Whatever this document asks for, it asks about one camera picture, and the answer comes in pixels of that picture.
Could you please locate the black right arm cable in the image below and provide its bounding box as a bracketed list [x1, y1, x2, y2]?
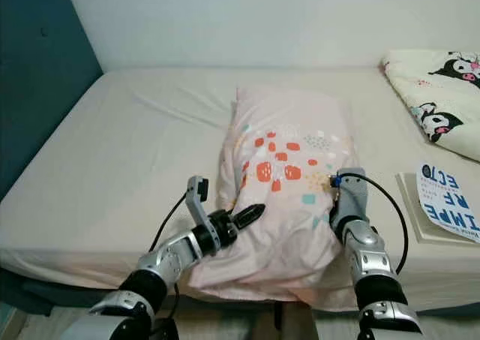
[336, 172, 410, 275]

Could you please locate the pink pillow with coloured spots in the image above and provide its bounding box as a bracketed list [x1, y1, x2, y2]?
[186, 84, 366, 312]

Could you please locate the dark bed frame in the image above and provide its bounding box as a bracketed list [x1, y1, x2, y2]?
[0, 269, 301, 337]

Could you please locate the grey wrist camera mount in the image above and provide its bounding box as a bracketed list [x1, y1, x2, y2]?
[333, 167, 369, 229]
[185, 175, 215, 234]

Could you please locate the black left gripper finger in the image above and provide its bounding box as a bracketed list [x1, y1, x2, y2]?
[232, 203, 268, 230]

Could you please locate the cream cartoon print blanket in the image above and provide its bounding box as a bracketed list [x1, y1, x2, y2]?
[380, 49, 480, 164]

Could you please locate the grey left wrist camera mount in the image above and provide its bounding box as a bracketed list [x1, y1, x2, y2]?
[185, 175, 215, 234]

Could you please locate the beige sheeted bed mattress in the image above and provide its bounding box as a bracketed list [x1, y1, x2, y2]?
[0, 68, 480, 312]

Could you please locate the white blue paperback book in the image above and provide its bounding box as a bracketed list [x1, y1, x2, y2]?
[415, 162, 480, 244]

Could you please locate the teal upholstered headboard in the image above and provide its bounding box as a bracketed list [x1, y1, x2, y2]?
[0, 0, 105, 200]

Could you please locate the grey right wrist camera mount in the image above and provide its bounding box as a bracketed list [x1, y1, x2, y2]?
[333, 167, 369, 229]

